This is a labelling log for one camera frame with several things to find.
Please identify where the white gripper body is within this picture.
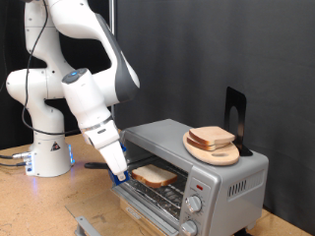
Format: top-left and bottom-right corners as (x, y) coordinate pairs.
(81, 119), (129, 177)

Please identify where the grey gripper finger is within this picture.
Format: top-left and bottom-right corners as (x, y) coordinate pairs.
(116, 171), (130, 182)

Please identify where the metal spatula with blue block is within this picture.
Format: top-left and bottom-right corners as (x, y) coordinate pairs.
(84, 156), (158, 187)

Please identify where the white bread slice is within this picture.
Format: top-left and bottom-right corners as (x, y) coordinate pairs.
(131, 163), (178, 189)
(188, 126), (236, 147)
(186, 136), (232, 152)

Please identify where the glass oven door with handle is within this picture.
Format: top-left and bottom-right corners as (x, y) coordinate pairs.
(64, 188), (158, 236)

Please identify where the silver toaster oven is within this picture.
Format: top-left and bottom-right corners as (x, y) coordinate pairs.
(111, 118), (270, 236)

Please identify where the silver oven knob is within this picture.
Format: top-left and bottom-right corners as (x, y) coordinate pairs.
(185, 195), (204, 213)
(180, 219), (199, 236)

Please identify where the black fabric backdrop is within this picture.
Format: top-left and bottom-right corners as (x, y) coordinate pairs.
(0, 0), (113, 150)

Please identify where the oval wooden cutting board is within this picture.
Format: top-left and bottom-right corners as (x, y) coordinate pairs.
(182, 132), (241, 167)

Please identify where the vertical metal pole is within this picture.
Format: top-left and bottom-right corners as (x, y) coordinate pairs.
(108, 0), (117, 129)

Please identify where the black metal bookend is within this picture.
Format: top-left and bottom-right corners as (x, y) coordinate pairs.
(223, 87), (254, 157)

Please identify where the wire oven rack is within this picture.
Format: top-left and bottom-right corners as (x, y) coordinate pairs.
(122, 156), (189, 219)

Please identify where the black base cable silver connector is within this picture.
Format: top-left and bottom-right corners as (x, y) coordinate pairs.
(0, 150), (32, 160)

